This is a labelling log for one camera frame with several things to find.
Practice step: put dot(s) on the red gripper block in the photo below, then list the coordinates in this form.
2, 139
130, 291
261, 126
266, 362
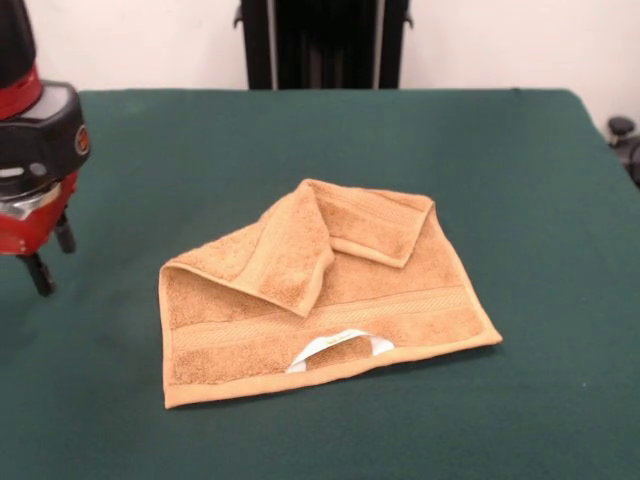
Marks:
25, 235

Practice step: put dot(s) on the tan terry towel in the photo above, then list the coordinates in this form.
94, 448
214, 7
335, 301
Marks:
325, 300

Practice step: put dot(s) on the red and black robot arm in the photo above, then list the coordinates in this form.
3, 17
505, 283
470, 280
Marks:
40, 125

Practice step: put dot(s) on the dark wheeled stand base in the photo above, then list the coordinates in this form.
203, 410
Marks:
622, 127

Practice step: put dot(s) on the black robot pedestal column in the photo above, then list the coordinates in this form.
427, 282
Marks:
325, 45

